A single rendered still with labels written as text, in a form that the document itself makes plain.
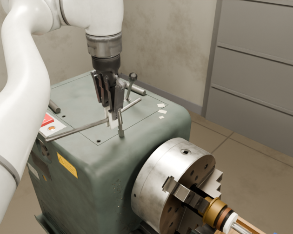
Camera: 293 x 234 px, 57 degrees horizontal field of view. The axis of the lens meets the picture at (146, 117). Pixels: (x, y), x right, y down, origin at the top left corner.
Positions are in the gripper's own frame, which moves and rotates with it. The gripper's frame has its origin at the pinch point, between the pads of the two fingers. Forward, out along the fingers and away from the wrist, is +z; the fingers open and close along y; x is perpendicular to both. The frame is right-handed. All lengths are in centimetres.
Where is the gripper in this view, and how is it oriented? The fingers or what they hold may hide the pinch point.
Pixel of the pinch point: (111, 117)
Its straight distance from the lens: 82.9
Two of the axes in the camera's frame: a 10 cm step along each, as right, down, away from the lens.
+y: 7.2, 3.9, -5.7
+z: 0.0, 8.3, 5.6
